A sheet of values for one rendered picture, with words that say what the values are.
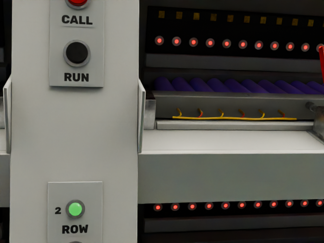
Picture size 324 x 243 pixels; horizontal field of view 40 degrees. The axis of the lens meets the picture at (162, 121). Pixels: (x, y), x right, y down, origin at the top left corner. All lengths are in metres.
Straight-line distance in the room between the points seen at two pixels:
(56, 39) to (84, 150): 0.08
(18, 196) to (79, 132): 0.06
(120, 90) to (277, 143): 0.15
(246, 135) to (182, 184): 0.08
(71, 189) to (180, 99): 0.14
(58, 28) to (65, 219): 0.14
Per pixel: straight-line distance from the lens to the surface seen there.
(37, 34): 0.34
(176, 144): 0.36
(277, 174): 0.38
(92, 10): 0.35
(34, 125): 0.34
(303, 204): 0.58
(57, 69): 0.34
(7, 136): 0.34
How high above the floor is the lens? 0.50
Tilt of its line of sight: 1 degrees up
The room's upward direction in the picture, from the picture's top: straight up
